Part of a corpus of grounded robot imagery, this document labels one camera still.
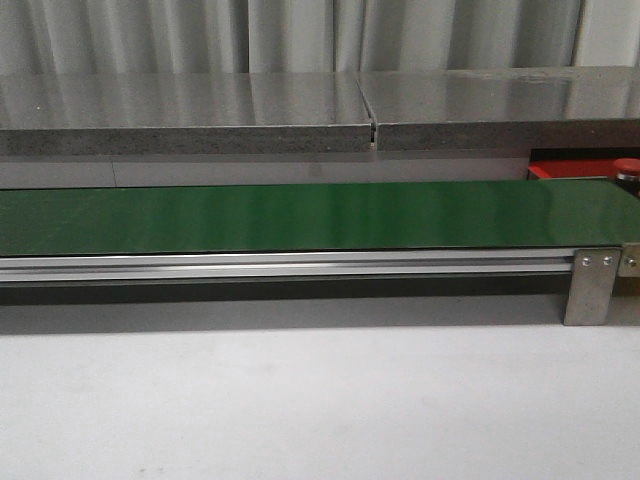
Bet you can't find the red mushroom push button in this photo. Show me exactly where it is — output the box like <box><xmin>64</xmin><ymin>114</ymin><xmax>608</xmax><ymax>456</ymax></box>
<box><xmin>614</xmin><ymin>157</ymin><xmax>640</xmax><ymax>198</ymax></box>

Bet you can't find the grey granite counter slab left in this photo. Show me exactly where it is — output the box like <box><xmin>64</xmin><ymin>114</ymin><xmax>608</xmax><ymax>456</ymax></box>
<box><xmin>1</xmin><ymin>73</ymin><xmax>372</xmax><ymax>156</ymax></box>

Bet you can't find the green conveyor belt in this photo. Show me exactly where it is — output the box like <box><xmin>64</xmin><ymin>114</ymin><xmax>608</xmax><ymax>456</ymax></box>
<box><xmin>1</xmin><ymin>180</ymin><xmax>639</xmax><ymax>257</ymax></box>

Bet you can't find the red plastic tray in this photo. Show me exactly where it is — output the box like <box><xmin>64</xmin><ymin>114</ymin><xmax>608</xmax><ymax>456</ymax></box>
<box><xmin>528</xmin><ymin>158</ymin><xmax>618</xmax><ymax>186</ymax></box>

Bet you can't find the steel conveyor end plate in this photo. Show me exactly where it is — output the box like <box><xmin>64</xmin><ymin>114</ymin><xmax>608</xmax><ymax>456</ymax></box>
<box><xmin>618</xmin><ymin>243</ymin><xmax>640</xmax><ymax>278</ymax></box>

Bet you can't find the white pleated curtain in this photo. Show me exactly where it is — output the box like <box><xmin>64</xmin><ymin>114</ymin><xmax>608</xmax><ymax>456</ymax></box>
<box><xmin>1</xmin><ymin>1</ymin><xmax>639</xmax><ymax>75</ymax></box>

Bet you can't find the aluminium conveyor frame rail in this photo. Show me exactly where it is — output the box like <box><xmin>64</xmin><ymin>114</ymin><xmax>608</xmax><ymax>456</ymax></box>
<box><xmin>1</xmin><ymin>248</ymin><xmax>576</xmax><ymax>286</ymax></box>

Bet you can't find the steel conveyor support bracket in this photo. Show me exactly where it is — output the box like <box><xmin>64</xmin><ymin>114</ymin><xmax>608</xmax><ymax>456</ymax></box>
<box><xmin>563</xmin><ymin>248</ymin><xmax>621</xmax><ymax>326</ymax></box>

